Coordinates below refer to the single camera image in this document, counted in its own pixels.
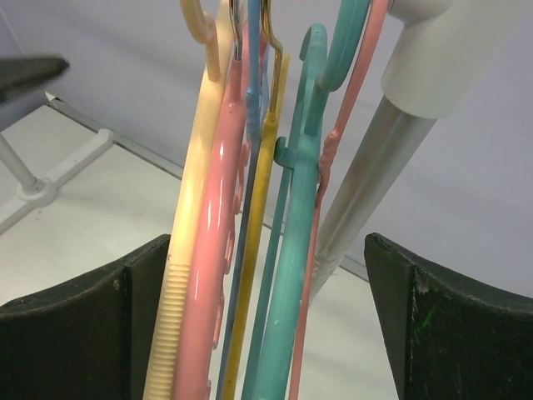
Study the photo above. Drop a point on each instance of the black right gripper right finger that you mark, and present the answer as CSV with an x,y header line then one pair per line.
x,y
448,336

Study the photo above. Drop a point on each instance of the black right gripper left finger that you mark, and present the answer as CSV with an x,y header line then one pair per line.
x,y
86,338

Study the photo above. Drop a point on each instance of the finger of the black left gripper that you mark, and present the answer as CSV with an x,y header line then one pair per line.
x,y
21,75

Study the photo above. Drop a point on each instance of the cream plastic hanger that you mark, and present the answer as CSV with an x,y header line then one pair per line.
x,y
215,33

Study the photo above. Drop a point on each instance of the pink plastic hanger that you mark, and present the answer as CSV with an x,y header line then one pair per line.
x,y
213,247

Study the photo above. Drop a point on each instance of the teal plastic hanger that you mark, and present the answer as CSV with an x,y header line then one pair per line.
x,y
325,64

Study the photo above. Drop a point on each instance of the yellow plastic hanger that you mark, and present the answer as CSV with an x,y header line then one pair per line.
x,y
250,237

